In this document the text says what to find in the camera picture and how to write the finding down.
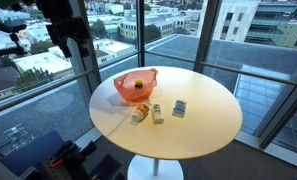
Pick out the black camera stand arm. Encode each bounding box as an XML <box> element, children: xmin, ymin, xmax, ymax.
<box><xmin>0</xmin><ymin>32</ymin><xmax>27</xmax><ymax>60</ymax></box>

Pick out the grey metal handrail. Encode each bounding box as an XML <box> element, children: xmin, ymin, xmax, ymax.
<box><xmin>0</xmin><ymin>51</ymin><xmax>141</xmax><ymax>117</ymax></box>
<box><xmin>200</xmin><ymin>61</ymin><xmax>297</xmax><ymax>89</ymax></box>
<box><xmin>144</xmin><ymin>50</ymin><xmax>196</xmax><ymax>64</ymax></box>

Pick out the black equipment with orange part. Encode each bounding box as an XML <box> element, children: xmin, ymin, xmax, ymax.
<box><xmin>31</xmin><ymin>139</ymin><xmax>124</xmax><ymax>180</ymax></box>

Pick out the white table pedestal base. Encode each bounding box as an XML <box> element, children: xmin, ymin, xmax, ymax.
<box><xmin>127</xmin><ymin>154</ymin><xmax>185</xmax><ymax>180</ymax></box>

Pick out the orange plastic bowl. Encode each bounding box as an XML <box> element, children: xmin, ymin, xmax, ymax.
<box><xmin>113</xmin><ymin>68</ymin><xmax>159</xmax><ymax>103</ymax></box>

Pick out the teal and white box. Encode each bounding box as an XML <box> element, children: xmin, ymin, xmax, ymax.
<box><xmin>171</xmin><ymin>99</ymin><xmax>188</xmax><ymax>119</ymax></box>

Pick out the slanted window frame post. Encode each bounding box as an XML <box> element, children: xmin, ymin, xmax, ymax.
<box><xmin>192</xmin><ymin>0</ymin><xmax>223</xmax><ymax>74</ymax></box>

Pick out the grey window column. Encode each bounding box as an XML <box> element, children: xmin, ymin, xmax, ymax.
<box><xmin>67</xmin><ymin>0</ymin><xmax>102</xmax><ymax>105</ymax></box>

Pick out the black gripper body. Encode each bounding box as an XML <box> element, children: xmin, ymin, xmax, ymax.
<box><xmin>36</xmin><ymin>0</ymin><xmax>91</xmax><ymax>47</ymax></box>

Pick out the dark window corner post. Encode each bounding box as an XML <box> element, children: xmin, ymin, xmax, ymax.
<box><xmin>136</xmin><ymin>0</ymin><xmax>146</xmax><ymax>68</ymax></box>

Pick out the thick dark window frame post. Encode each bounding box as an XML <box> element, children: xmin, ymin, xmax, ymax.
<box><xmin>254</xmin><ymin>56</ymin><xmax>297</xmax><ymax>150</ymax></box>

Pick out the slim white bottle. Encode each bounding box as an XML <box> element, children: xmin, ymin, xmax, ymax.
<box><xmin>150</xmin><ymin>103</ymin><xmax>165</xmax><ymax>125</ymax></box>

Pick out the blue padded seat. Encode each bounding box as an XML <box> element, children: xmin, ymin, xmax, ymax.
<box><xmin>1</xmin><ymin>130</ymin><xmax>66</xmax><ymax>177</ymax></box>

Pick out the black camera on stand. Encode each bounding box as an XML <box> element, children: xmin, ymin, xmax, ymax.
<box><xmin>0</xmin><ymin>20</ymin><xmax>28</xmax><ymax>34</ymax></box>

